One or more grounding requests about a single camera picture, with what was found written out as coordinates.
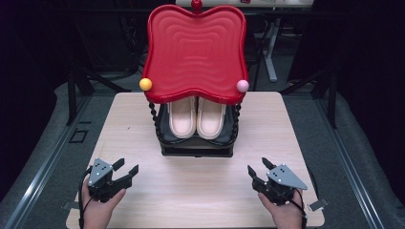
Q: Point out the person's right hand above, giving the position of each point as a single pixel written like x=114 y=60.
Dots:
x=283 y=214

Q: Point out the cream white slipper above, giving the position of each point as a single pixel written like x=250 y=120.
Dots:
x=182 y=117
x=210 y=119

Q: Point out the person's left hand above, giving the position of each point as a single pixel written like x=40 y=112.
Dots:
x=98 y=213

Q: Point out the white desk leg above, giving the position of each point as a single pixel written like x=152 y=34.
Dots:
x=270 y=51

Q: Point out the grey table edge clip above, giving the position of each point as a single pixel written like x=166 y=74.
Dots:
x=69 y=205
x=318 y=204

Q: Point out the aluminium floor rail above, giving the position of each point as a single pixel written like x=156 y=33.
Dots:
x=353 y=171
x=47 y=165

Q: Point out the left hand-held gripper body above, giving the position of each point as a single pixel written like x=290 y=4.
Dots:
x=102 y=181

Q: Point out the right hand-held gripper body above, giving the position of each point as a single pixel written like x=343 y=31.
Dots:
x=280 y=183

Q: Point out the black floor socket frame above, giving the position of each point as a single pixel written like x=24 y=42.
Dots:
x=73 y=140

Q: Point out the black metal stand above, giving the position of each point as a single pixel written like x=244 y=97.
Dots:
x=71 y=95
x=331 y=98

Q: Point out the two-tier shoe rack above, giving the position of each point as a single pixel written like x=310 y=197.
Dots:
x=196 y=54

